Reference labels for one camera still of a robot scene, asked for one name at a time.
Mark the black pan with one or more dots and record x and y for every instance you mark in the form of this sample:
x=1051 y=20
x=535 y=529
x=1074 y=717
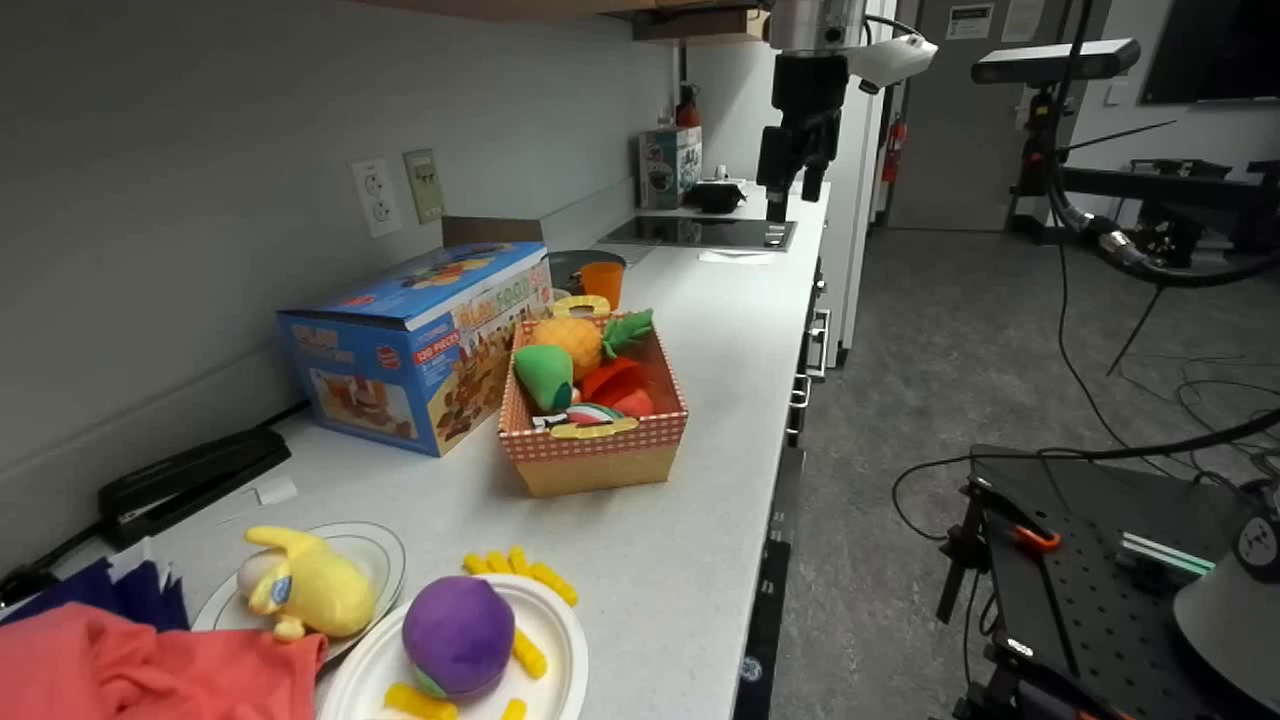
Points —
x=712 y=196

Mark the red top bottle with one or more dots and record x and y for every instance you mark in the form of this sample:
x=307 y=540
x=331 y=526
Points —
x=690 y=138

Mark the white paper plate left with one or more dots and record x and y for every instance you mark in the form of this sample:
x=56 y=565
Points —
x=368 y=544

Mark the white paper plate right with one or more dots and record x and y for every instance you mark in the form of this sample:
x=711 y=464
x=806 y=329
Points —
x=544 y=673

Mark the grey box on counter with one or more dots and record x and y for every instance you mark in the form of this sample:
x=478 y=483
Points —
x=658 y=170

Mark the black camera on stand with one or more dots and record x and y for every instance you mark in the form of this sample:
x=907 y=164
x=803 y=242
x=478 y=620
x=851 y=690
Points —
x=1051 y=63

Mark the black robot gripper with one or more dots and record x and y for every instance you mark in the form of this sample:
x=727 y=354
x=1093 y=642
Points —
x=803 y=145

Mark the black stapler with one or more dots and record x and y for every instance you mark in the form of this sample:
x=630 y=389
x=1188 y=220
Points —
x=168 y=489

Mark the black induction cooktop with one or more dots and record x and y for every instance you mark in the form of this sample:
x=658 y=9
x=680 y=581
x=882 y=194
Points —
x=702 y=232

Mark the pink cloth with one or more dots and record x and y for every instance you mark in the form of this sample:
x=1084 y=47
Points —
x=94 y=664

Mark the red plush pepper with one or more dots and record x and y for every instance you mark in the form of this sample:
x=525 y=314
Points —
x=619 y=385

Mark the purple plush ball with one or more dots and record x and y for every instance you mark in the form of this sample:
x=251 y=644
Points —
x=456 y=637

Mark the orange cup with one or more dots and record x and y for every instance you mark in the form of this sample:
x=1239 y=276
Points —
x=602 y=276

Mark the black breadboard cart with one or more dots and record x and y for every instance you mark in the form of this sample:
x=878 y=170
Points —
x=1119 y=593

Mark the yellow plush toy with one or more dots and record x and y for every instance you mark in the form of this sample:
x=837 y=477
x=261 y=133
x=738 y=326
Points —
x=301 y=584

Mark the blue toy box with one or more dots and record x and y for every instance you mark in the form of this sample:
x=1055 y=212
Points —
x=421 y=354

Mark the red checkered cardboard tray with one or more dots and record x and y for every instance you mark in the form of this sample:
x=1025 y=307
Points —
x=593 y=446

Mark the white paper plate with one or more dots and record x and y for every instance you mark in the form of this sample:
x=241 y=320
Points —
x=368 y=544
x=544 y=673

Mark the white wall outlet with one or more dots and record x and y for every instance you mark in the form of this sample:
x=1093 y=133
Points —
x=379 y=196

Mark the orange plush fruit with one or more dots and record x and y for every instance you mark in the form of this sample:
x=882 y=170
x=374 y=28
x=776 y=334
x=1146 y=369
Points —
x=576 y=339

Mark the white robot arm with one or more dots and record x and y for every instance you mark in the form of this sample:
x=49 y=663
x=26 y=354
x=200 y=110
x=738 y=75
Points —
x=827 y=51

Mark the purple cloth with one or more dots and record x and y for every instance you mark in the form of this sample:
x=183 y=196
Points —
x=146 y=593

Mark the green plush vegetable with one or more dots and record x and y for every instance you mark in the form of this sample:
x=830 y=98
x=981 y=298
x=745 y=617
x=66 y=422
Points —
x=544 y=378

